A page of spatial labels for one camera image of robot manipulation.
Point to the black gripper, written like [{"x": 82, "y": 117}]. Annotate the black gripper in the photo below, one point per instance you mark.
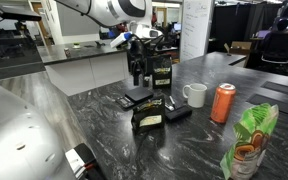
[{"x": 140, "y": 58}]

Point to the black digital scale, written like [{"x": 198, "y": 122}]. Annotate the black digital scale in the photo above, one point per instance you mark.
[{"x": 139, "y": 94}]

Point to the black packet with yellow logo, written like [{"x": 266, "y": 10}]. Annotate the black packet with yellow logo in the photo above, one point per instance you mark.
[{"x": 161, "y": 71}]

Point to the black packet with white label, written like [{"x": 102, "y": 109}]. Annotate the black packet with white label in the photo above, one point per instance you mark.
[{"x": 148, "y": 115}]

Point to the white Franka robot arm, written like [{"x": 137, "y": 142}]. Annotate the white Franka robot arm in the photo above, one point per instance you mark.
[{"x": 17, "y": 140}]

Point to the silver pen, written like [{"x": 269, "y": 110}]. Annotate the silver pen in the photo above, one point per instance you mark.
[{"x": 172, "y": 100}]

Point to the black rectangular case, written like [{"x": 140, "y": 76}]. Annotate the black rectangular case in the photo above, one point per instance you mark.
[{"x": 179, "y": 113}]

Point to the white counter cabinet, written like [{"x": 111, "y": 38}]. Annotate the white counter cabinet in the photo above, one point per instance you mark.
[{"x": 84, "y": 71}]

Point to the white ceramic mug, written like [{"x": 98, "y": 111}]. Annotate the white ceramic mug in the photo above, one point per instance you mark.
[{"x": 197, "y": 96}]

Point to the small blue desk monitor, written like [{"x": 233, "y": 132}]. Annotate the small blue desk monitor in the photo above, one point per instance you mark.
[{"x": 177, "y": 27}]

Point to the small green round object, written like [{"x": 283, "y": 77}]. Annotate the small green round object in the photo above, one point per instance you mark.
[{"x": 76, "y": 45}]

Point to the white whiteboard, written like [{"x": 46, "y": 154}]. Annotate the white whiteboard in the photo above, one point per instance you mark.
[{"x": 195, "y": 30}]

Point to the small can on counter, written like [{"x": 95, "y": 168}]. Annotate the small can on counter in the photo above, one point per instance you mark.
[{"x": 67, "y": 52}]

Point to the orange drink can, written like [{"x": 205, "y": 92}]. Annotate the orange drink can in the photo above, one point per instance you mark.
[{"x": 222, "y": 103}]

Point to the brown cardboard box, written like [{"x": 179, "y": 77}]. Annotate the brown cardboard box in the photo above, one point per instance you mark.
[{"x": 240, "y": 48}]

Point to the black curtain partition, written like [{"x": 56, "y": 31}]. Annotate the black curtain partition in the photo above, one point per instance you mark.
[{"x": 237, "y": 23}]

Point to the green snack bag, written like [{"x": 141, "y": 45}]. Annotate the green snack bag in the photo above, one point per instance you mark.
[{"x": 250, "y": 143}]

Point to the purple laptop screen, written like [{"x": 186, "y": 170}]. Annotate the purple laptop screen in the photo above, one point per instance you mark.
[{"x": 263, "y": 33}]

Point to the black mesh office chair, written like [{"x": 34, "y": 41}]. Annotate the black mesh office chair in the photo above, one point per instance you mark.
[{"x": 279, "y": 50}]

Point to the seated person in dark clothes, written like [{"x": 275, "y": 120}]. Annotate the seated person in dark clothes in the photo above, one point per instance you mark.
[{"x": 283, "y": 25}]

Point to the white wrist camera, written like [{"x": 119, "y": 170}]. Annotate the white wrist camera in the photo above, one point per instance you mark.
[{"x": 120, "y": 39}]

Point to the black camera on stand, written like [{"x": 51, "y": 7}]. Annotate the black camera on stand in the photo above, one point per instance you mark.
[{"x": 15, "y": 12}]

